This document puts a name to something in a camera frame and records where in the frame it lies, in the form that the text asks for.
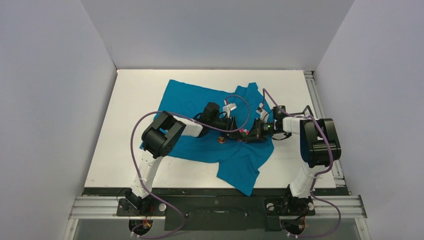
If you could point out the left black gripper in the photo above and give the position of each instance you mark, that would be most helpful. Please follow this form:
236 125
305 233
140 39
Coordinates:
236 135

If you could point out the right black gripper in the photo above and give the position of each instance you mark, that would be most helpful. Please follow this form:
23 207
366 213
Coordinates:
257 126

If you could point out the blue t-shirt garment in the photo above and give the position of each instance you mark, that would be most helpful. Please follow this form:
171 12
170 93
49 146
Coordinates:
239 162

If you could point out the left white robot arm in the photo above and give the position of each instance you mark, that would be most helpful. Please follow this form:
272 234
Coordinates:
162 135

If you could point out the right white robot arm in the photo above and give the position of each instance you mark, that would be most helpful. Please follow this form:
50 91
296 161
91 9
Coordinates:
318 141

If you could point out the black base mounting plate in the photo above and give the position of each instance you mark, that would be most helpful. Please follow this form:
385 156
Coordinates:
203 209

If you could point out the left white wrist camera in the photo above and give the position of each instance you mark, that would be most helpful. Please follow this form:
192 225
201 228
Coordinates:
228 108

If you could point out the aluminium front rail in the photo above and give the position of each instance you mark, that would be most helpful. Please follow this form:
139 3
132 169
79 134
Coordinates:
106 207

